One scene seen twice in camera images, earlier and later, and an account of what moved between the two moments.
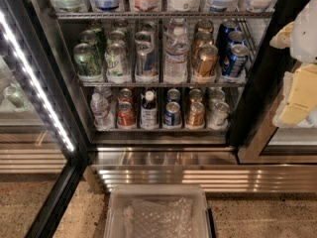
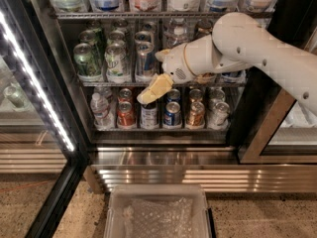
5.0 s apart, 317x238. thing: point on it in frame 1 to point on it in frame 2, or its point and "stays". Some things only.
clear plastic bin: [157, 210] stays
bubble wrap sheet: [159, 218] stays
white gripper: [305, 37] to [173, 63]
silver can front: [218, 117] stays
